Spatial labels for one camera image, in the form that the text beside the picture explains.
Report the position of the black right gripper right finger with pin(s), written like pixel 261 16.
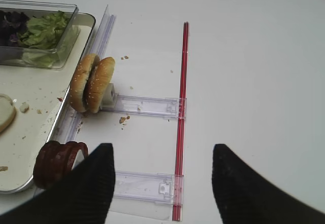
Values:
pixel 244 196

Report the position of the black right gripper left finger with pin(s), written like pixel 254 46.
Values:
pixel 83 196

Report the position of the bun bottom half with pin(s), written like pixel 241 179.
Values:
pixel 8 111

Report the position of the stack of meat patties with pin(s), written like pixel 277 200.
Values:
pixel 55 160

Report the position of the shredded green lettuce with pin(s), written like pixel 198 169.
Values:
pixel 49 32

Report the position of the clear patty feeder track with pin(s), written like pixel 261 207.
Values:
pixel 157 188

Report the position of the white sesame bun pusher block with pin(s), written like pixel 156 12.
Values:
pixel 110 97

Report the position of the white rectangular metal tray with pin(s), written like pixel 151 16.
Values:
pixel 44 91

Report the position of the clear sesame bun feeder track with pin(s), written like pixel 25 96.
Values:
pixel 167 108

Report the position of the sesame bun top rear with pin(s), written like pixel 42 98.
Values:
pixel 98 82

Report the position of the sesame bun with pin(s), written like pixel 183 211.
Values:
pixel 79 80
pixel 98 82

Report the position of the sesame bun top front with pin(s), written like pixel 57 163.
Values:
pixel 79 80

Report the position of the clear plastic salad box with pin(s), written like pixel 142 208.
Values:
pixel 12 56

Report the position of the shredded purple cabbage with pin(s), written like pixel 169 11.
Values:
pixel 12 24

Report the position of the right red guide rail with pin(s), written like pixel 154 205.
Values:
pixel 181 117

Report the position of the clear right tray divider rail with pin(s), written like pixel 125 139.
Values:
pixel 68 121

